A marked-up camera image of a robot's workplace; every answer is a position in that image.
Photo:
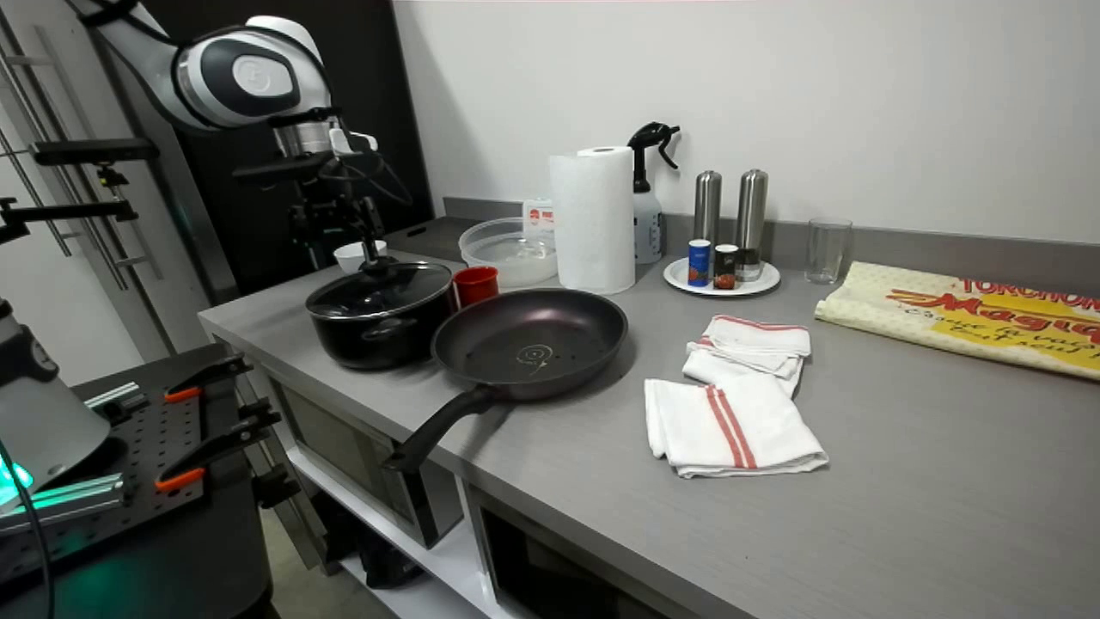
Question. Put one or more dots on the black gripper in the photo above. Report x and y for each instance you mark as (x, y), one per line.
(333, 203)

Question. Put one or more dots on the black cooking pot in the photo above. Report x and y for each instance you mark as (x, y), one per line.
(381, 339)

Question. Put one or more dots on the steel appliance under counter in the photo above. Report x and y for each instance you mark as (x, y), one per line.
(347, 447)

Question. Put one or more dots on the small white bowl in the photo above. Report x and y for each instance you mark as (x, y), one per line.
(350, 255)

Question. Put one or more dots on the black tall cabinet panel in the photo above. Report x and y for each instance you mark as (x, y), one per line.
(258, 228)

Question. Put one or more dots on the red cup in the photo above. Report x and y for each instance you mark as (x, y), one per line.
(476, 288)

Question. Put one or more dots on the grey diagonal stand leg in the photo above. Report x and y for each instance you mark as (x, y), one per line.
(204, 241)

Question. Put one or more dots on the clear plastic bowl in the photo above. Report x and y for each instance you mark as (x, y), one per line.
(504, 244)

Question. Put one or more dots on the small card with red print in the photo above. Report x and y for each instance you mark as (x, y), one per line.
(538, 213)

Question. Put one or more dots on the black frying pan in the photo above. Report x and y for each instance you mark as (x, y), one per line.
(526, 344)

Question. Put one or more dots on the white paper towel roll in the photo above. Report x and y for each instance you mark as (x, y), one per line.
(589, 217)

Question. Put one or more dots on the black stand rod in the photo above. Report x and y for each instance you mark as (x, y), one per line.
(70, 213)
(92, 151)

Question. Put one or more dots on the spray bottle with black trigger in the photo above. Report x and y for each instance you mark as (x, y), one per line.
(649, 228)

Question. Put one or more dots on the blue spice can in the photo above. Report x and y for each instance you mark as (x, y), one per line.
(701, 266)

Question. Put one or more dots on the black robot table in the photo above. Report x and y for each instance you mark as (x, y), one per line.
(172, 561)

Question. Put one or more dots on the short steel grinder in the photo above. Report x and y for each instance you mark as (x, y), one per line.
(707, 209)

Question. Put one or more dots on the white round plate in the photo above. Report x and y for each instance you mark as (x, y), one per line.
(725, 294)

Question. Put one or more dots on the dark spice jar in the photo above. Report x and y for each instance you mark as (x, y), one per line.
(727, 271)

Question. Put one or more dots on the tall steel grinder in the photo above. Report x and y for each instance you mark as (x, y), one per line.
(752, 212)

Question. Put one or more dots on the crumpled white towel red stripe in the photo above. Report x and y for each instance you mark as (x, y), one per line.
(752, 344)

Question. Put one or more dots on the flat white towel red stripe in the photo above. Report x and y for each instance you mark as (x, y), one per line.
(733, 432)

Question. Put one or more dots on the clear drinking glass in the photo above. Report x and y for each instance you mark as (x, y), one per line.
(831, 258)

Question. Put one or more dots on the yellow bag with red print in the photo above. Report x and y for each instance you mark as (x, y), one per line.
(976, 321)

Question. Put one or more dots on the aluminium rail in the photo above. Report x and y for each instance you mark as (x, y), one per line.
(70, 499)

